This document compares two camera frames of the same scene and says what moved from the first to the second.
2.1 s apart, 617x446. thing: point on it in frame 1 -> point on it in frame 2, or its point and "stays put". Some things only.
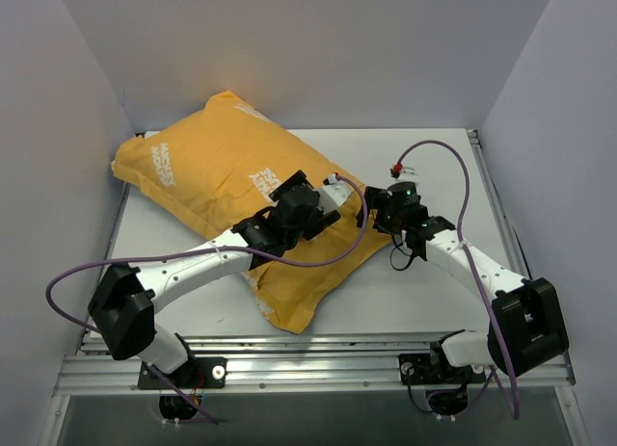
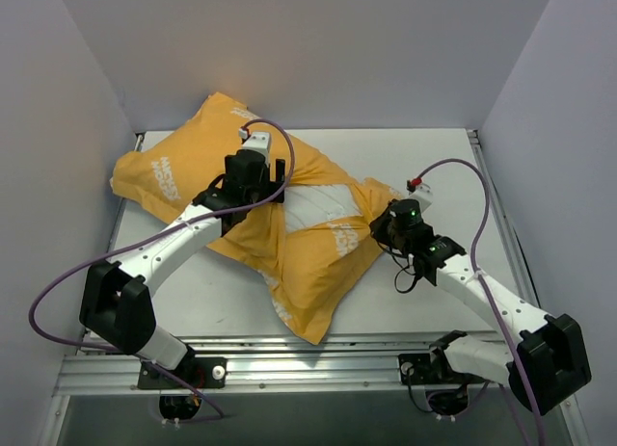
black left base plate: (198, 373) stays put
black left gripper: (311, 205) -> (272, 177)
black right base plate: (424, 369) stays put
